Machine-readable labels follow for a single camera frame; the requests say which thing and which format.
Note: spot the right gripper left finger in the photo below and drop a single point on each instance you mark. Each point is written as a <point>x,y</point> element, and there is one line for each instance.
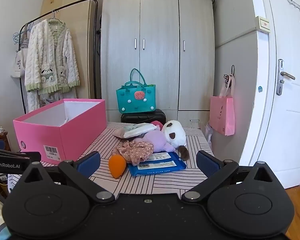
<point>78,173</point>

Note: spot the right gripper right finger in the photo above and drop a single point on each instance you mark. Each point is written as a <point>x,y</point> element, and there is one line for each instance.
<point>218,175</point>

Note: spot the orange egg sponge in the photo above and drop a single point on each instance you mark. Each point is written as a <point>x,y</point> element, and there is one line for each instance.
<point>117,165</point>

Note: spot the white brown plush cat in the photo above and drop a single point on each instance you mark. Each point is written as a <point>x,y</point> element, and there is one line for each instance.
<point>175,135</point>

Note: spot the blue wet wipes pack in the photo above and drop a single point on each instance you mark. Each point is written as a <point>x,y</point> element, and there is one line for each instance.
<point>157,163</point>

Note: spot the soft cotton tissue pack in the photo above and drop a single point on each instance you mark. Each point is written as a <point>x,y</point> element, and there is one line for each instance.
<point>134,130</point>

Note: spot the purple plush toy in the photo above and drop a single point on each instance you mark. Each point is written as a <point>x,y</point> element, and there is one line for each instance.
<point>157,138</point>

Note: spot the pink cardboard box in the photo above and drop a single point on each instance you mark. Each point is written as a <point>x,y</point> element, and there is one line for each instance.
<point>62,130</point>

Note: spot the pink paper gift bag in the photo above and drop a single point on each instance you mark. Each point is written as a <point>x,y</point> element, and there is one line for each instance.
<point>222,112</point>

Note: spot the white door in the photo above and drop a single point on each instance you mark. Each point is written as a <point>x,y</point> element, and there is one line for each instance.
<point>278,132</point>

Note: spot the black suitcase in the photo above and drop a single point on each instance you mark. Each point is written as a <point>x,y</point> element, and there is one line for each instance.
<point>144,117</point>

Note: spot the teal felt tote bag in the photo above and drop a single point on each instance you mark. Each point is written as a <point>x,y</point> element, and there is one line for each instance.
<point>136,97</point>

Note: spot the white canvas tote bag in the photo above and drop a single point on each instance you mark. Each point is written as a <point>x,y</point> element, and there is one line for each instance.
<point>18,67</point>

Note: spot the white knitted cardigan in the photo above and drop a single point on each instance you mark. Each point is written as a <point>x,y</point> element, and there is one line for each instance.
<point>51,64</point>

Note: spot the black clothes rack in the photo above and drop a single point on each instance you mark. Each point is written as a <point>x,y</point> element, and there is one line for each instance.
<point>95,33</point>

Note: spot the grey three-door wardrobe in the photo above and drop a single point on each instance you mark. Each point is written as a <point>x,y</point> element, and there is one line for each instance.
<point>168,43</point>

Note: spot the beige wooden board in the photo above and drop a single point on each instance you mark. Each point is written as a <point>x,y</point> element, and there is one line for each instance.
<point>79,19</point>

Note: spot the silver door handle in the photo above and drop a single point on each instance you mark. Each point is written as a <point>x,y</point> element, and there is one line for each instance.
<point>281,74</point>

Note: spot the wall switch box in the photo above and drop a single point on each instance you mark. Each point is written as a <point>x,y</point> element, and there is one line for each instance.
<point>262,24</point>

